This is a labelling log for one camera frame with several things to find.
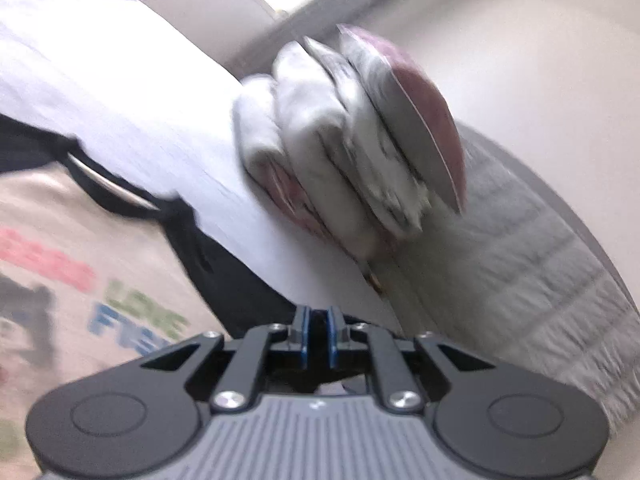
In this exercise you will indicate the grey pink folded quilt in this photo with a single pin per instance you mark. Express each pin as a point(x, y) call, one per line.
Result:
point(300, 125)

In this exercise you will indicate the beige black printed T-shirt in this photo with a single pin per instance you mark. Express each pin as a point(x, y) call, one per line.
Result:
point(75, 200)

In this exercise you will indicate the bed with grey sheet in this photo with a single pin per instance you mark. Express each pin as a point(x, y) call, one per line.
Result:
point(125, 85)

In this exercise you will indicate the grey pink pillow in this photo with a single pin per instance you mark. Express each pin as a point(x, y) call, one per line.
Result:
point(420, 125)

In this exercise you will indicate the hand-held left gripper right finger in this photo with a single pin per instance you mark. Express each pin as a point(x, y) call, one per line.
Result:
point(332, 337)

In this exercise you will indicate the grey patterned folded quilt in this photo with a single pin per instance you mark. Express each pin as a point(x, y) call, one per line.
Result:
point(380, 175)

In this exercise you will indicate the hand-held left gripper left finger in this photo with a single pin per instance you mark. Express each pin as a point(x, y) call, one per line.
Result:
point(304, 335)

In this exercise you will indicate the small brown object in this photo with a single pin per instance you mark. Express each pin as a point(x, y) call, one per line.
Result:
point(376, 282)

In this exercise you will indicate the grey quilted headboard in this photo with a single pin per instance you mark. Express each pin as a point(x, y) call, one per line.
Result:
point(525, 260)

